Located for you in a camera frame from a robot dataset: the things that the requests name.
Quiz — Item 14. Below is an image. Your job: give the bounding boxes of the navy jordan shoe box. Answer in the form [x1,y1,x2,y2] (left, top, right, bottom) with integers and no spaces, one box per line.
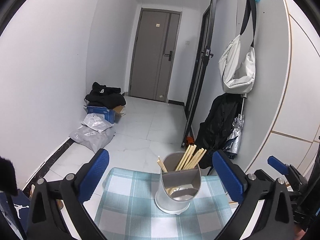
[1,189,30,239]

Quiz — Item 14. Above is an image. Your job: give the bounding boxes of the white utensil holder cup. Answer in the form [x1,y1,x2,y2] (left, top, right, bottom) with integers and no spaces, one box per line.
[155,152,201,215]

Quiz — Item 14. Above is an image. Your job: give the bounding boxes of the black framed glass door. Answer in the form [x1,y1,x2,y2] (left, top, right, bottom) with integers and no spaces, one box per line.
[181,0,217,147]

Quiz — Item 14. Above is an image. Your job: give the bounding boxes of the person right hand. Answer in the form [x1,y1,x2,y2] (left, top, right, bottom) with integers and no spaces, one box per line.
[294,225,305,240]

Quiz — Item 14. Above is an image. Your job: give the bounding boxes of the teal plaid tablecloth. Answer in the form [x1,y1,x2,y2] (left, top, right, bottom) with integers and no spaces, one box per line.
[94,167,238,240]

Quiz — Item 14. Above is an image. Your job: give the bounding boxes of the grey entrance door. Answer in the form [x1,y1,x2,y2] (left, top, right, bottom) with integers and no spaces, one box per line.
[129,8,182,102]

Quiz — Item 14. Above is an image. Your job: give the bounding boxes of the wooden chopstick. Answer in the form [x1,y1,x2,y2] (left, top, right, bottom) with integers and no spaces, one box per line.
[175,145,196,171]
[185,148,207,170]
[183,148,204,170]
[157,157,168,173]

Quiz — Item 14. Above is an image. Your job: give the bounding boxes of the grey plastic parcel bags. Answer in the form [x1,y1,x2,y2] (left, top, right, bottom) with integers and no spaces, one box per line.
[69,113,116,153]

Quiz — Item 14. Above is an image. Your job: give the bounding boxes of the black hanging jacket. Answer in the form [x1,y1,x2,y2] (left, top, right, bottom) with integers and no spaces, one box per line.
[195,93,242,169]

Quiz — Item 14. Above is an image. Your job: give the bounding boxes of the black clothes pile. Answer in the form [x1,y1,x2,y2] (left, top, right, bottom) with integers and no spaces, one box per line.
[85,82,126,109]

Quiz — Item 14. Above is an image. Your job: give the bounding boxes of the blue cardboard box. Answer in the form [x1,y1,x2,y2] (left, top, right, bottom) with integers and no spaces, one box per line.
[86,106,121,124]

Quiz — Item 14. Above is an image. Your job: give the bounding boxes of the silver folded umbrella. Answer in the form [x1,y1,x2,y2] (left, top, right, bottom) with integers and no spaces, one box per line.
[223,93,248,159]

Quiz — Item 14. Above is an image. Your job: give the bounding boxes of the white sling bag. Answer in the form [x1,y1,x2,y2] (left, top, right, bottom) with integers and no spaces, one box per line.
[219,0,257,94]

